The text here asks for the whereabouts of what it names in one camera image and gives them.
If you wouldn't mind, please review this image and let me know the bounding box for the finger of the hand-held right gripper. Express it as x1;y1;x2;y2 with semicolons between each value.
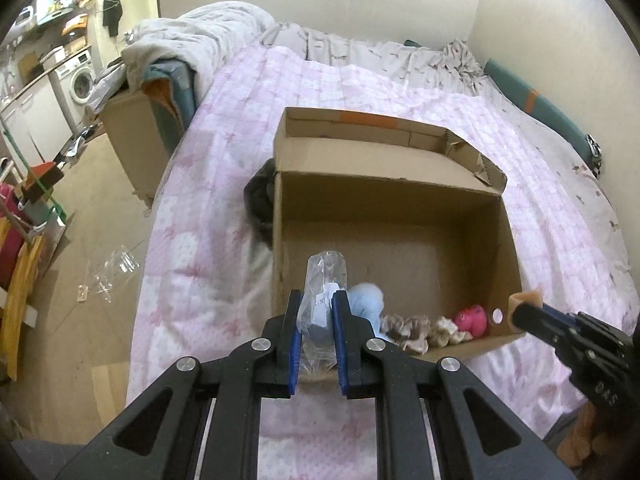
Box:
542;304;581;328
511;300;581;348

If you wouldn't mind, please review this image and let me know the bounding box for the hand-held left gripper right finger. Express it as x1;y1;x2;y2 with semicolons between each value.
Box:
332;290;576;480

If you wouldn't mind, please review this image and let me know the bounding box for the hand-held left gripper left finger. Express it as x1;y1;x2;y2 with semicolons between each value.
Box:
55;289;303;480

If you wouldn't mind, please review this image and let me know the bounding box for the tan foam cylinder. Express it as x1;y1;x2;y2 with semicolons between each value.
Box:
507;291;543;333

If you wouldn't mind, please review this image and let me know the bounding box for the light blue plush toy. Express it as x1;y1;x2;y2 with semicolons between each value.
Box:
347;282;388;336

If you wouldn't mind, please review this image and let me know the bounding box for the pink heart toy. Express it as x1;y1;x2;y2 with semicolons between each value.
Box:
454;305;488;341

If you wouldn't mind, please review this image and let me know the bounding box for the clear plastic packet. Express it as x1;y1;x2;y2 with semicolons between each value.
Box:
297;250;348;376

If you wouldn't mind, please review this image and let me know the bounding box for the cream satin scrunchie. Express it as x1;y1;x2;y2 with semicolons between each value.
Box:
427;316;473;347

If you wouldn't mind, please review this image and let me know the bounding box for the brown cardboard box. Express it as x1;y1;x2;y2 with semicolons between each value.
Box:
270;106;523;361

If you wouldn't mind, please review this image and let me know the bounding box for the person's right hand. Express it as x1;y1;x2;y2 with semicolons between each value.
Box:
557;400;608;467

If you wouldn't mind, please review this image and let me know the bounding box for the white printed bed sheet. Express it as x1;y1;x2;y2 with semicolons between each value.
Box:
500;87;632;271

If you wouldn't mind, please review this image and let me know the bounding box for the dark striped cloth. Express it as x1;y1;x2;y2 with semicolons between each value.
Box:
243;157;276;248

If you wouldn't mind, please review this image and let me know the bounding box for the black white patterned cloth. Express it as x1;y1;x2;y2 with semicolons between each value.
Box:
585;132;603;178

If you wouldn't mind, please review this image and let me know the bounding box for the clear plastic packaging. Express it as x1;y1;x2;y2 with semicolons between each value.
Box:
80;247;141;303

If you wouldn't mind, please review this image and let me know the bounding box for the pink bow print blanket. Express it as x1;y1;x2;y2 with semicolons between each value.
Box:
125;45;631;480

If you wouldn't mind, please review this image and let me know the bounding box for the teal cushion with orange band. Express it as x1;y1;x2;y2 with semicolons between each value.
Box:
482;57;591;153

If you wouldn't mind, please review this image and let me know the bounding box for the large bedside cardboard box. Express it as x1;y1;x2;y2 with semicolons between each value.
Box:
100;90;176;206

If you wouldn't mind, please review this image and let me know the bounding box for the teal orange blanket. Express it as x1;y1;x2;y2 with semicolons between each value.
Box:
142;57;198;141

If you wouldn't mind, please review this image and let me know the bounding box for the orange black stool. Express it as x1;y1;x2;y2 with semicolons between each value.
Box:
20;160;63;206

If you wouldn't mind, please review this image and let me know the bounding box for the grey printed quilt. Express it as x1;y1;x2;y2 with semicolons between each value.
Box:
122;2;488;98

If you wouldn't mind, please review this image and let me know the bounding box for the white washing machine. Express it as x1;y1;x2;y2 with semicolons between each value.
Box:
52;50;101;131

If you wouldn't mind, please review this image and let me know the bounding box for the white floor cabinet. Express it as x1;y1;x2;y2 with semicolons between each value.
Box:
0;77;76;171

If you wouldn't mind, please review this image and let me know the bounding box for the black hanging garment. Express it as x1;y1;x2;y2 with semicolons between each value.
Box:
102;0;123;36

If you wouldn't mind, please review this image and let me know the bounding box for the orange item on shelf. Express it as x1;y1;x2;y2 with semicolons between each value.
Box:
62;15;91;38

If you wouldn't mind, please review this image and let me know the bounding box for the yellow wooden frame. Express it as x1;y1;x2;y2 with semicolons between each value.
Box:
0;205;61;381

